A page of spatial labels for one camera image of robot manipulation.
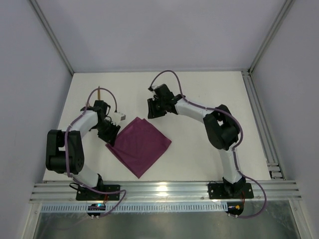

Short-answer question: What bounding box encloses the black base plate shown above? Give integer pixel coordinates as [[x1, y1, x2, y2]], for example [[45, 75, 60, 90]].
[[207, 181, 254, 199], [76, 183, 122, 201]]

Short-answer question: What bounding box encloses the aluminium right side rail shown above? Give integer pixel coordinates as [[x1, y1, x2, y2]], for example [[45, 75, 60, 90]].
[[241, 70, 285, 180]]

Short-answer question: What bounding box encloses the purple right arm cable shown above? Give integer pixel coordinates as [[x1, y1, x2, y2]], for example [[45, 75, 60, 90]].
[[149, 70, 267, 220]]

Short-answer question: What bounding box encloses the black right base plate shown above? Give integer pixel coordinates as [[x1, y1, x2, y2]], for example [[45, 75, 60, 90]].
[[207, 181, 254, 199]]

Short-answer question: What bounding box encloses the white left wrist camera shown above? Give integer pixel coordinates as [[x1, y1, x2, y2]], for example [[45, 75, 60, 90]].
[[110, 112, 126, 125]]

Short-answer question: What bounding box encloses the right controller board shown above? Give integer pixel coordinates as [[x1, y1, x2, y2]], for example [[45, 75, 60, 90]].
[[226, 204, 244, 219]]

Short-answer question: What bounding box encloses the slotted grey cable duct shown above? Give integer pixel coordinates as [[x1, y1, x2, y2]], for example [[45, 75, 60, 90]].
[[40, 201, 227, 213]]

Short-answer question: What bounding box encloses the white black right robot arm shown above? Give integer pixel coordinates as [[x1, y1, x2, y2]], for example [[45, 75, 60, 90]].
[[147, 84, 246, 196]]

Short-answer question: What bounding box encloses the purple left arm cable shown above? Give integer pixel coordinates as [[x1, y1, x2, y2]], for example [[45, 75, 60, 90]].
[[64, 87, 128, 220]]

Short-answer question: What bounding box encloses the controller board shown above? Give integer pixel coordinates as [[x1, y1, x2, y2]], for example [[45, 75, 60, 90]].
[[226, 204, 244, 219], [87, 203, 106, 219]]

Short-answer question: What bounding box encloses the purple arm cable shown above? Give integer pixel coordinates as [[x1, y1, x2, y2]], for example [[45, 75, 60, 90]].
[[64, 87, 128, 220], [149, 70, 267, 220]]

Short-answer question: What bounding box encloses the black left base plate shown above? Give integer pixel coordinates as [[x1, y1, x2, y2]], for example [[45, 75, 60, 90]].
[[76, 183, 122, 201]]

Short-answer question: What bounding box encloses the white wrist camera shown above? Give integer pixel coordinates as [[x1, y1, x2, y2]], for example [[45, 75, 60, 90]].
[[148, 85, 158, 92], [110, 112, 126, 125]]

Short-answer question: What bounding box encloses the aluminium front rail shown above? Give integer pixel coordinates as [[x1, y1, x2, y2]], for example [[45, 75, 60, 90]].
[[29, 180, 302, 203]]

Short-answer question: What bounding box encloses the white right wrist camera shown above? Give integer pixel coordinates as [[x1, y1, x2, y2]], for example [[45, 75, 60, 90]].
[[148, 85, 158, 92]]

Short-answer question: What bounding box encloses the left corner frame post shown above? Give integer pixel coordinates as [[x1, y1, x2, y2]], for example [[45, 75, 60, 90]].
[[27, 0, 75, 76]]

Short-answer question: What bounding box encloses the left controller board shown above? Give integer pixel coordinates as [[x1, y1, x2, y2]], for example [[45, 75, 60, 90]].
[[87, 203, 106, 219]]

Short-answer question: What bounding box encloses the aluminium rail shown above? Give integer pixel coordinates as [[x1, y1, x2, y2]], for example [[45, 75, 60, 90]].
[[29, 180, 302, 203], [241, 70, 285, 180]]

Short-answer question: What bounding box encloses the right corner frame post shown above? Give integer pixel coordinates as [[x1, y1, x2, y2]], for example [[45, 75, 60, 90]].
[[248, 0, 295, 74]]

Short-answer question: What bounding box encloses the purple cloth napkin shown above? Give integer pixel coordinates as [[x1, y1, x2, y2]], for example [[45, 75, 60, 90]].
[[106, 117, 171, 178]]

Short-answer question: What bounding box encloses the corner frame post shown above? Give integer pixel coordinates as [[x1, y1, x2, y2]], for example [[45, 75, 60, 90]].
[[27, 0, 75, 76], [248, 0, 295, 74]]

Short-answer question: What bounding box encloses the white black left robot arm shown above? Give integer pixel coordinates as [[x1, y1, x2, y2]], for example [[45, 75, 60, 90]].
[[45, 100, 126, 192]]

